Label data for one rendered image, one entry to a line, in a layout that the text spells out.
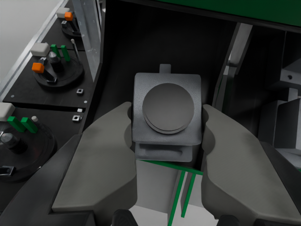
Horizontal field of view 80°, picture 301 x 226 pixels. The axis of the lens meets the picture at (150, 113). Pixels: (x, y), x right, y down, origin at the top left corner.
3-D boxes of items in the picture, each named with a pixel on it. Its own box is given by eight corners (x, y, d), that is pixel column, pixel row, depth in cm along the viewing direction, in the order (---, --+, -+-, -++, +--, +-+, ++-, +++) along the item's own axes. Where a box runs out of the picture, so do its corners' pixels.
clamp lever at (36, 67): (54, 82, 50) (39, 70, 43) (47, 82, 50) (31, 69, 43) (56, 71, 51) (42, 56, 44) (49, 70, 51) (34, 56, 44)
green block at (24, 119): (36, 133, 42) (25, 122, 38) (31, 132, 42) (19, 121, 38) (38, 128, 43) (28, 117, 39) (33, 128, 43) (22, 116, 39)
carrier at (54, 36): (108, 57, 65) (103, 23, 55) (40, 51, 65) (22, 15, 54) (118, 21, 79) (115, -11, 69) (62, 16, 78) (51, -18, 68)
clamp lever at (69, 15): (78, 32, 65) (70, 17, 57) (72, 32, 64) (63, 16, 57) (79, 24, 65) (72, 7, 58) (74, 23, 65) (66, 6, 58)
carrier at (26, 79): (92, 112, 51) (82, 80, 41) (6, 106, 50) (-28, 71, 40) (107, 57, 65) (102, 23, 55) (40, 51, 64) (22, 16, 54)
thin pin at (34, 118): (51, 139, 42) (34, 119, 35) (48, 139, 42) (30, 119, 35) (53, 136, 42) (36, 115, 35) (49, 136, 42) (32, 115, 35)
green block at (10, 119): (24, 132, 42) (12, 121, 38) (19, 132, 42) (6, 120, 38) (26, 128, 43) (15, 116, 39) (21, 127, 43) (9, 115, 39)
